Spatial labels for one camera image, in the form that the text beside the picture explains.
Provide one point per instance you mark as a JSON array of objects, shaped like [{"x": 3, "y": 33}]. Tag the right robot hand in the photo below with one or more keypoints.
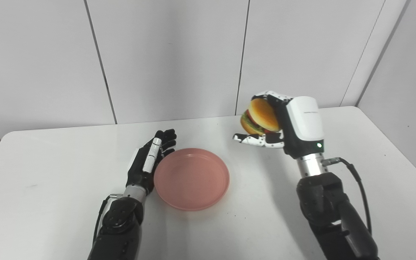
[{"x": 291, "y": 122}]

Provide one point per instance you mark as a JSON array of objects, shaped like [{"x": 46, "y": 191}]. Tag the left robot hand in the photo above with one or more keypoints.
[{"x": 148, "y": 162}]

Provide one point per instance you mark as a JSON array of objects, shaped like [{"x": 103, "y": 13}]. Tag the toy hamburger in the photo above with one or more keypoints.
[{"x": 260, "y": 116}]

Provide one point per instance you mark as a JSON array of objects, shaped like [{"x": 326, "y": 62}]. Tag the pink plate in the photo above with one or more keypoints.
[{"x": 191, "y": 178}]

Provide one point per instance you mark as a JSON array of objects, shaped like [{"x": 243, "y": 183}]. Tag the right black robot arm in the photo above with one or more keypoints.
[{"x": 330, "y": 209}]

